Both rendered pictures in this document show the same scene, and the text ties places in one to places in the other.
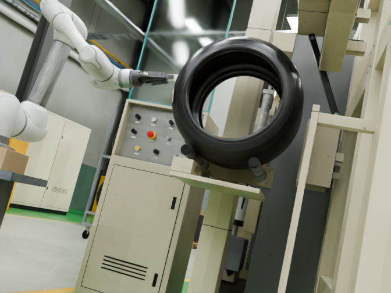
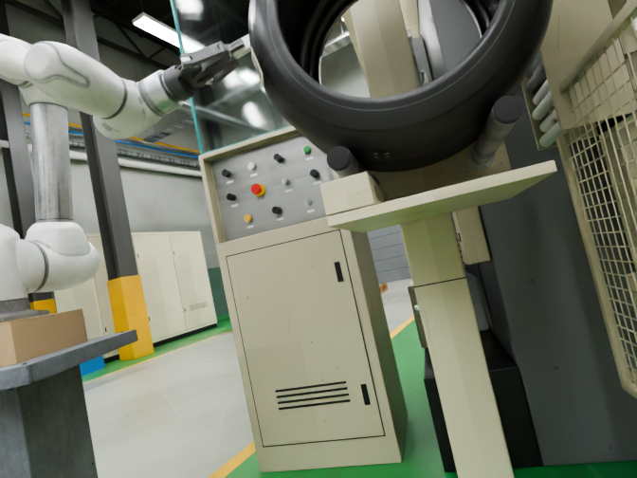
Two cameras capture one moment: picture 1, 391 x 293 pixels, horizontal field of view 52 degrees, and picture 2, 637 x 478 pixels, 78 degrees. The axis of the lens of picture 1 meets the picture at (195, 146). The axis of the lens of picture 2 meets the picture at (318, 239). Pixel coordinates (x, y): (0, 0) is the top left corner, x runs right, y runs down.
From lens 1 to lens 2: 93 cm
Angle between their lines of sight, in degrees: 5
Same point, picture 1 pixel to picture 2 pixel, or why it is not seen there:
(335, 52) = not seen: outside the picture
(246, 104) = (392, 48)
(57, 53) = (44, 124)
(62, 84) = (150, 200)
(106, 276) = (292, 418)
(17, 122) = (26, 266)
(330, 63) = not seen: outside the picture
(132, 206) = (281, 303)
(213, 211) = (423, 257)
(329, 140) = (591, 23)
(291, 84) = not seen: outside the picture
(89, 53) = (41, 55)
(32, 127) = (63, 260)
